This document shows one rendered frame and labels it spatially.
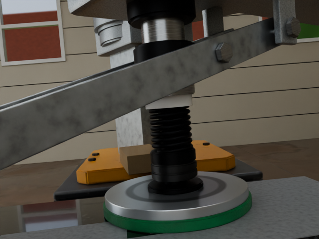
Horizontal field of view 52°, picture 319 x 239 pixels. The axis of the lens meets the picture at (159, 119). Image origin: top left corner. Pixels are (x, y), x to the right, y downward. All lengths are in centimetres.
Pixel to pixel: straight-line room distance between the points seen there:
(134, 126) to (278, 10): 68
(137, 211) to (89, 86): 17
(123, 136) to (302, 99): 601
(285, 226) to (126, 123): 83
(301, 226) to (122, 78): 27
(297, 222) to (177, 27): 30
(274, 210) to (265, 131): 629
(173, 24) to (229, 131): 611
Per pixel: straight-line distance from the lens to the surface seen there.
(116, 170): 99
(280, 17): 59
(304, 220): 45
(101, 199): 59
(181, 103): 46
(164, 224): 41
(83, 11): 53
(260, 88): 671
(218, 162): 101
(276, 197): 54
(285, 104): 688
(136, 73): 39
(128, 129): 116
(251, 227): 42
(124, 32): 109
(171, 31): 47
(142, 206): 43
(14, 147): 33
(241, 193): 46
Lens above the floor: 96
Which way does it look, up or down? 3 degrees down
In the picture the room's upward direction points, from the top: 5 degrees counter-clockwise
